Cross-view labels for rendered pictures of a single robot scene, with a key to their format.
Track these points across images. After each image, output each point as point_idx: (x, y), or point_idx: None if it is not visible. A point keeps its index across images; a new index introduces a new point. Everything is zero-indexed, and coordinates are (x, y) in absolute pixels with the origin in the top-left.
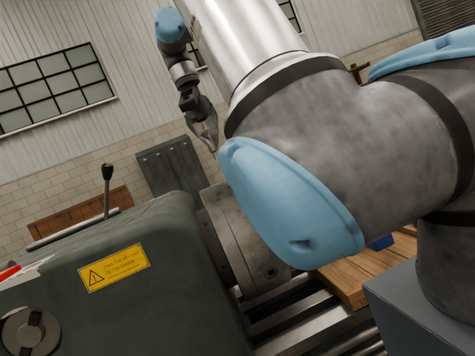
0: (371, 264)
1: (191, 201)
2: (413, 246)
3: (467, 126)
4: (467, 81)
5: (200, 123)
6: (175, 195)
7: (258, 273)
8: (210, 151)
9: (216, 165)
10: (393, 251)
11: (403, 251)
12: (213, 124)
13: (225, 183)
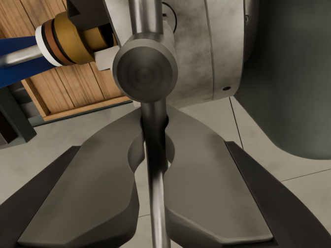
0: (56, 12)
1: (272, 53)
2: (12, 21)
3: None
4: None
5: (178, 203)
6: (330, 9)
7: None
8: (168, 24)
9: (166, 18)
10: (32, 25)
11: (21, 18)
12: (85, 165)
13: None
